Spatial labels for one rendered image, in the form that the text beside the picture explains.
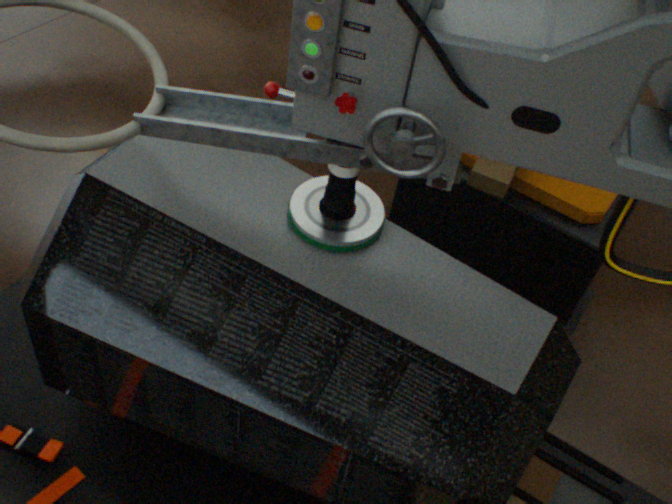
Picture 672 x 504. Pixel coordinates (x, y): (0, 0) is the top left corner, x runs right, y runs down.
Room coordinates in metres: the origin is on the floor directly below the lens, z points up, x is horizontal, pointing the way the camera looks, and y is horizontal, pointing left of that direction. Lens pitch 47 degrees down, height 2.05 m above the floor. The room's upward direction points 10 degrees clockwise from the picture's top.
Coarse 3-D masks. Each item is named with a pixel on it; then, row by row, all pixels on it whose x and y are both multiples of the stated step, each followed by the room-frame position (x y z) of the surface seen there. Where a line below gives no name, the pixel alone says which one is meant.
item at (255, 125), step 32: (192, 96) 1.33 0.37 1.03; (224, 96) 1.32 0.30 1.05; (160, 128) 1.22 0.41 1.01; (192, 128) 1.21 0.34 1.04; (224, 128) 1.21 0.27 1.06; (256, 128) 1.27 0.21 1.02; (288, 128) 1.28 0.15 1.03; (320, 160) 1.18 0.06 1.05; (352, 160) 1.17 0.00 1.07; (416, 160) 1.15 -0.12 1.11
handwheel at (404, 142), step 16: (384, 112) 1.06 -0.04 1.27; (400, 112) 1.05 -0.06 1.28; (416, 112) 1.05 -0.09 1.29; (368, 128) 1.06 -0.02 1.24; (384, 128) 1.06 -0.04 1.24; (432, 128) 1.05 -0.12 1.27; (368, 144) 1.06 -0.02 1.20; (400, 144) 1.05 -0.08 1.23; (416, 144) 1.05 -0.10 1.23; (384, 160) 1.07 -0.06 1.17; (400, 160) 1.05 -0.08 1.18; (432, 160) 1.05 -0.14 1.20; (400, 176) 1.05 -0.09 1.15; (416, 176) 1.05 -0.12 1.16
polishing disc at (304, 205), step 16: (304, 192) 1.26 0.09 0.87; (320, 192) 1.27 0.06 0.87; (368, 192) 1.30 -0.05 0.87; (304, 208) 1.21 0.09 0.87; (368, 208) 1.25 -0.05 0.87; (304, 224) 1.16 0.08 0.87; (320, 224) 1.17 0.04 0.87; (336, 224) 1.18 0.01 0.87; (352, 224) 1.19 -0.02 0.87; (368, 224) 1.19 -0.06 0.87; (320, 240) 1.13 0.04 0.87; (336, 240) 1.13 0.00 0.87; (352, 240) 1.14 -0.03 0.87
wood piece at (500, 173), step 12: (480, 168) 1.51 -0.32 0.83; (492, 168) 1.52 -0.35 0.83; (504, 168) 1.53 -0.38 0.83; (516, 168) 1.54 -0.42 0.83; (468, 180) 1.50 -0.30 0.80; (480, 180) 1.49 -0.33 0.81; (492, 180) 1.48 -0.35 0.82; (504, 180) 1.48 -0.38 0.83; (492, 192) 1.48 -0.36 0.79; (504, 192) 1.47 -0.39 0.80
